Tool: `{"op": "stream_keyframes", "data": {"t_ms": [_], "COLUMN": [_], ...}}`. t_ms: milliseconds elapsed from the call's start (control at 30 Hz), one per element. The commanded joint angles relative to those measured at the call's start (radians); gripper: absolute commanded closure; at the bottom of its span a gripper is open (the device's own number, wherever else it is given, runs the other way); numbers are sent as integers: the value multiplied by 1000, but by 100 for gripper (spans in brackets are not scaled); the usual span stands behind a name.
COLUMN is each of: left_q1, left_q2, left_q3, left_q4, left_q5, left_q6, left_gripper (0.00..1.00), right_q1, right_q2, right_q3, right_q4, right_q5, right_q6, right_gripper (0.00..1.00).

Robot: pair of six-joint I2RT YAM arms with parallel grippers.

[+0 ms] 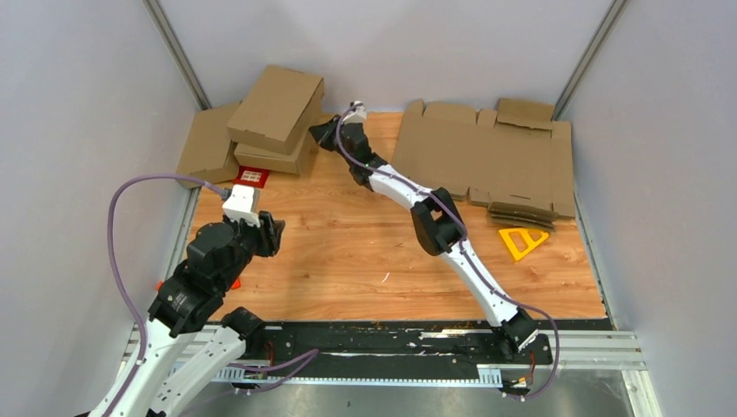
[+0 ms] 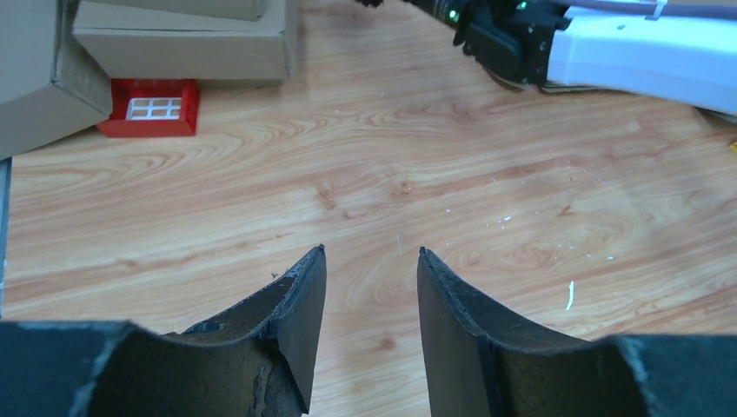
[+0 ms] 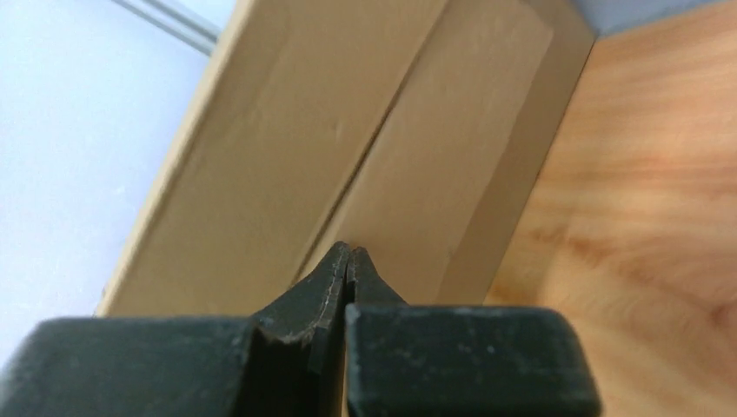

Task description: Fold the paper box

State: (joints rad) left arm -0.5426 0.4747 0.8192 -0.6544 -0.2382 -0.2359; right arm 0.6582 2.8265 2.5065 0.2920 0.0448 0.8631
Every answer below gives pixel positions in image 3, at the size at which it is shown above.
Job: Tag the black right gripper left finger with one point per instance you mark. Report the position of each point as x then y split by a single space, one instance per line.
284 360

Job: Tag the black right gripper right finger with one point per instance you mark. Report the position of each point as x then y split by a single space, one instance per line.
405 360

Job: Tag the brown cardboard box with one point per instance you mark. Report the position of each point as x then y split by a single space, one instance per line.
293 94

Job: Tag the folded cardboard box right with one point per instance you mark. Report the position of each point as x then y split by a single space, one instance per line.
438 196

